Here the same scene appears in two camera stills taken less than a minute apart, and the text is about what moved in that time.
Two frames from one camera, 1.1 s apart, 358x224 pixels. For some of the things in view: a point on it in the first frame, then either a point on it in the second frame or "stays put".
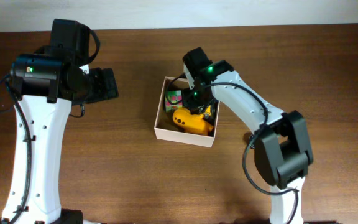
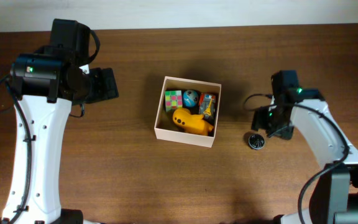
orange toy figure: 195,124 stays put
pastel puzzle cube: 174,96 stays put
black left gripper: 105,86 stays put
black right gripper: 194,102 → 260,119
